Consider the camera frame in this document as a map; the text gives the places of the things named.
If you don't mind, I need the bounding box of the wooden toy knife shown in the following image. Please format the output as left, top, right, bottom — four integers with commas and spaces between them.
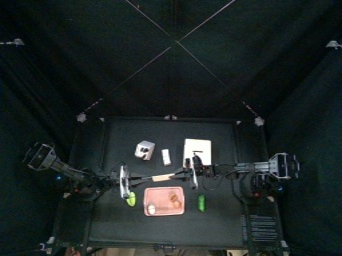
131, 173, 179, 184

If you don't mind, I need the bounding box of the lime green toy vegetable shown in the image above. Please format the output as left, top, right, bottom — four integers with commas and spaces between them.
125, 192, 137, 208

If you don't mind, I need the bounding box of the white box with red base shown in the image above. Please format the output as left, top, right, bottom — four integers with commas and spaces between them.
181, 138, 213, 169

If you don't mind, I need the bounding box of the dark green toy vegetable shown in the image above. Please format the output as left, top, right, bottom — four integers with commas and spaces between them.
196, 194, 207, 213

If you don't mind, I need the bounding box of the small white block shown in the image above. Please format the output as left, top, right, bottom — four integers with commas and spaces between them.
160, 148, 173, 167

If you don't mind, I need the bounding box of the brown toy food piece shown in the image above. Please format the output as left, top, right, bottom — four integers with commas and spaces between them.
167, 192, 183, 210

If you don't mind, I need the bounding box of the grey box with holes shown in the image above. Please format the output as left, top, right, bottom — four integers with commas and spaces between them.
133, 140, 156, 162

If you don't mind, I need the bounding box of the pink cutting board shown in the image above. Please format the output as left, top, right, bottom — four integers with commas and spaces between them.
141, 186, 185, 217

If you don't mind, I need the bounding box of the white printed label sticker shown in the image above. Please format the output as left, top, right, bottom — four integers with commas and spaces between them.
248, 214, 280, 243

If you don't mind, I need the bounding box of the thin diagonal brace cord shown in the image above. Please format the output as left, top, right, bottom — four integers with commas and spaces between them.
124, 0, 264, 118
81, 0, 237, 114

